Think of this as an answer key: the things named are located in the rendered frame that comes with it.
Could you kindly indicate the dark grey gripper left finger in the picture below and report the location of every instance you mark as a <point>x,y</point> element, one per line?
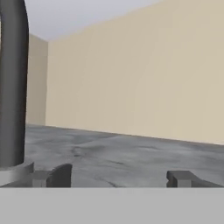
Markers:
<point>59,176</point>

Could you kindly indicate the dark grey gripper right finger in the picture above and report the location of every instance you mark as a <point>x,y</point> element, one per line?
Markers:
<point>182,176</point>

